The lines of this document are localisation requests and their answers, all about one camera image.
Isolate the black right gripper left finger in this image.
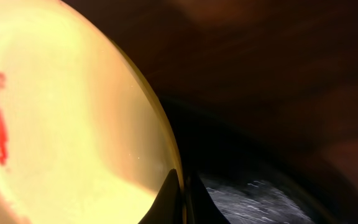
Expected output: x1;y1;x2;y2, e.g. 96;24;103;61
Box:
139;169;182;224

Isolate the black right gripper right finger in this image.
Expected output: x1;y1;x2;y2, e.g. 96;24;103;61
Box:
186;172;230;224

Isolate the yellow plate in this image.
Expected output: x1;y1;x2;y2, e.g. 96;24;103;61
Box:
0;1;183;224

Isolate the black round tray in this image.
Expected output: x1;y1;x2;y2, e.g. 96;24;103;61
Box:
160;97;351;223

